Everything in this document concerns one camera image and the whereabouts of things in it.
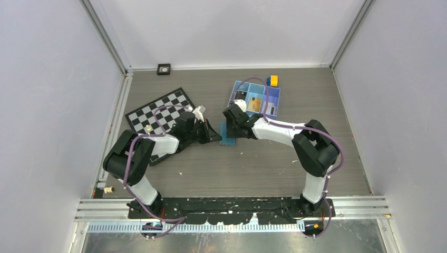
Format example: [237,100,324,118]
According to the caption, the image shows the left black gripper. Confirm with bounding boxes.
[186,119,221,145]

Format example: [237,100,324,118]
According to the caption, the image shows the light blue card holder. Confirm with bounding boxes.
[219,122,238,147]

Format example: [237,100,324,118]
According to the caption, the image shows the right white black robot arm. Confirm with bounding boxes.
[223,104,344,216]

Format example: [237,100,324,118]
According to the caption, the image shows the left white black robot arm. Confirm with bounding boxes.
[102,112,222,218]

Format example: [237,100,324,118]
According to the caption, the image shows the black card in tray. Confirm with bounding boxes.
[233,91,247,105]

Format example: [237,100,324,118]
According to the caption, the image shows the silver card in tray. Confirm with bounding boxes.
[262,103,277,117]

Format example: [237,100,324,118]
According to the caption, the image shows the blue three-compartment organizer tray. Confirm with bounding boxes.
[228,81,281,119]

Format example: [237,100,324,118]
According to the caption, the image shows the blue yellow toy block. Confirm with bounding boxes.
[266,75,278,87]

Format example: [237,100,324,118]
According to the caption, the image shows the black white chessboard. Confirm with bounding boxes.
[125,87,197,153]

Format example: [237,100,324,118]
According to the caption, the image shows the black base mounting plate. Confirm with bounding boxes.
[127,197,336,225]

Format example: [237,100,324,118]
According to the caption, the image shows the small black square device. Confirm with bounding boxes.
[157,63,171,76]

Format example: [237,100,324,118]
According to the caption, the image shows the cream chess piece on floor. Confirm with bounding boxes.
[103,187,115,194]

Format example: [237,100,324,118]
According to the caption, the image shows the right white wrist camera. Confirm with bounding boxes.
[233,99,247,112]

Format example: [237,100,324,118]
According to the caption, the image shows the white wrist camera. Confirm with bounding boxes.
[233,99,247,112]
[192,105,206,122]

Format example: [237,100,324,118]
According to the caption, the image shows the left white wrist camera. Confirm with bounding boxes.
[192,105,206,122]

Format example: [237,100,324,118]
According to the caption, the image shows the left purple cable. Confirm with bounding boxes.
[124,104,196,238]

